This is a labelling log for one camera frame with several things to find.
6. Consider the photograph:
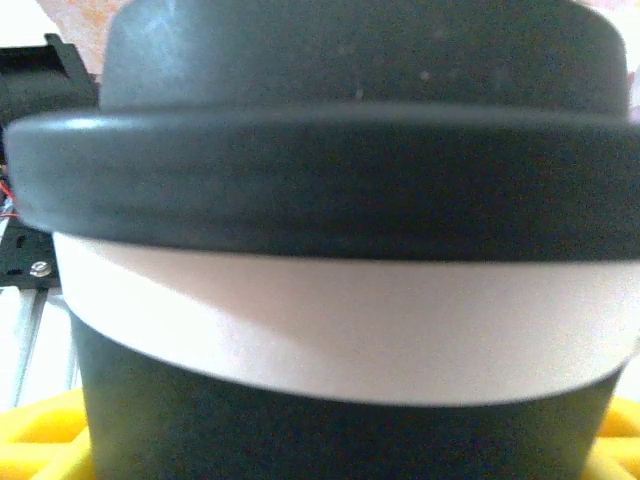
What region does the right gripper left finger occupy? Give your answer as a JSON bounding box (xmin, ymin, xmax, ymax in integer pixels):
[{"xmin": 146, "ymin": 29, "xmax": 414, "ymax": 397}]
[{"xmin": 0, "ymin": 389, "xmax": 94, "ymax": 480}]

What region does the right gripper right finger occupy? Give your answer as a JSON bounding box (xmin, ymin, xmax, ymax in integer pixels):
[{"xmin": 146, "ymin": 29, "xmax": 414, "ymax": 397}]
[{"xmin": 592, "ymin": 397, "xmax": 640, "ymax": 480}]

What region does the white black paper coffee cup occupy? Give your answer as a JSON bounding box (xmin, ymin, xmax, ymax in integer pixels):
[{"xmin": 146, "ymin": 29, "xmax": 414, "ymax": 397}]
[{"xmin": 51, "ymin": 230, "xmax": 640, "ymax": 480}]

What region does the black plastic cup lid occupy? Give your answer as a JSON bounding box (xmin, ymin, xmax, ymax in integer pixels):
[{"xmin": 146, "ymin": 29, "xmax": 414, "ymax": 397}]
[{"xmin": 5, "ymin": 0, "xmax": 640, "ymax": 264}]

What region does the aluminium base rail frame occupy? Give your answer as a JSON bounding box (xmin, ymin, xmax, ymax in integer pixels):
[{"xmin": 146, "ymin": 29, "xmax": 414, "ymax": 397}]
[{"xmin": 0, "ymin": 287, "xmax": 76, "ymax": 409}]

